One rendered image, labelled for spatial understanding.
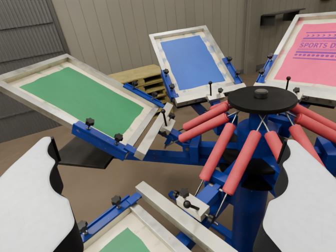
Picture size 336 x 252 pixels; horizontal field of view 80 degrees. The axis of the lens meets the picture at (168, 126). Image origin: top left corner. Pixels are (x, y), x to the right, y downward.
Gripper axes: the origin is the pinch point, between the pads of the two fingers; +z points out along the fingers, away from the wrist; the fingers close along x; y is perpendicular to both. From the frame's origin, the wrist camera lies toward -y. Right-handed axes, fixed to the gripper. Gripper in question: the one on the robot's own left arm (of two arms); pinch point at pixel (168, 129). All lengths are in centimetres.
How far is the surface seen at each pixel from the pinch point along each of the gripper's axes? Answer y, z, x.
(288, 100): 28, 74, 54
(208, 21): 16, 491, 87
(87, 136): 49, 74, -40
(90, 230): 72, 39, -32
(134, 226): 75, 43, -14
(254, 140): 42, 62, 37
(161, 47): 24, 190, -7
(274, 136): 40, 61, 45
